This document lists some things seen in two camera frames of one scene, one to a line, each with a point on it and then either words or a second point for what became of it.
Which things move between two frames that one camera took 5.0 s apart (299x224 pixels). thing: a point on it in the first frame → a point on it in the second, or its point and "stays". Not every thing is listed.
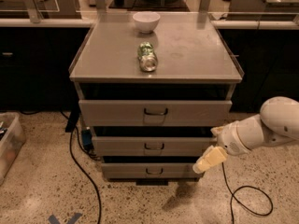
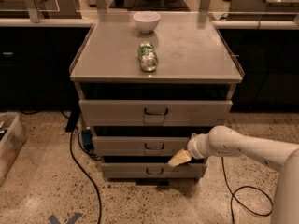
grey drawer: [151, 146] stays
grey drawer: [153, 113] stays
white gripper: [230, 139] → [193, 148]
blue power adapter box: [87, 139] stays
